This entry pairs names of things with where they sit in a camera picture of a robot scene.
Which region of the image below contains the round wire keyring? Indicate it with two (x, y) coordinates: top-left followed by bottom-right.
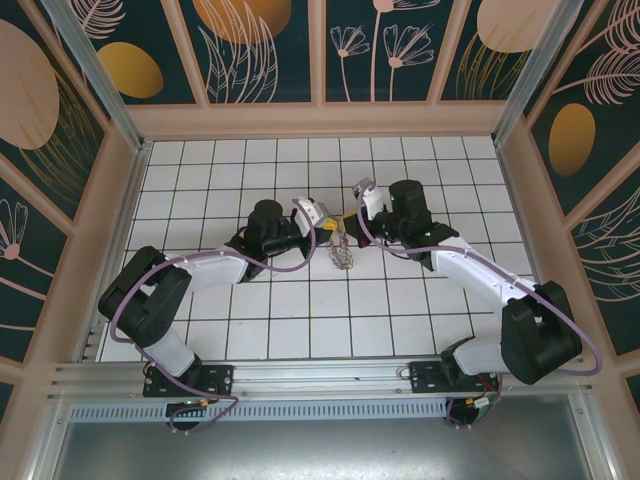
(327, 227), (356, 271)

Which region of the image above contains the grey metal sheet panel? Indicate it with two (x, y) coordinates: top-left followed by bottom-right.
(29, 394), (616, 480)

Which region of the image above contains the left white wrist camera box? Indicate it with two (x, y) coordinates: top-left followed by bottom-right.
(291, 196), (329, 231)

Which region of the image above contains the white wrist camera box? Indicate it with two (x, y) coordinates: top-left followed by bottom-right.
(351, 178), (386, 221)
(291, 196), (329, 231)

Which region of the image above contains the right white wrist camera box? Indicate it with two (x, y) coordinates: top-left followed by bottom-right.
(351, 178), (386, 221)

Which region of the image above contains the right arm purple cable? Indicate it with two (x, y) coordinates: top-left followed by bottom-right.
(355, 182), (604, 431)

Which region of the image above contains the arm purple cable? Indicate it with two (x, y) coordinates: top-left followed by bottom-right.
(355, 182), (604, 431)
(110, 197), (245, 435)

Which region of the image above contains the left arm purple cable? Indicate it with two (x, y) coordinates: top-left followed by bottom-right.
(110, 197), (245, 435)

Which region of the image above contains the aluminium table edge rail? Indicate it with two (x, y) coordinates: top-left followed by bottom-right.
(74, 141), (154, 362)
(493, 142), (565, 354)

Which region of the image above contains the aluminium mounting rail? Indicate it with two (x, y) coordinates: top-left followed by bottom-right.
(47, 354), (594, 401)

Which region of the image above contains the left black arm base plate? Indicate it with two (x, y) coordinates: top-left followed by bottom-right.
(142, 363), (236, 399)

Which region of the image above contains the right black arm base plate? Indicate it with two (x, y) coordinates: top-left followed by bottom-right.
(407, 360), (501, 396)

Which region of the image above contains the slotted grey cable duct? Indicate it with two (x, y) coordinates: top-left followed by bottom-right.
(66, 399), (454, 424)

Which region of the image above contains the aluminium frame post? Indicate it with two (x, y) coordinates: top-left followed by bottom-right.
(39, 0), (154, 156)
(492, 0), (586, 149)

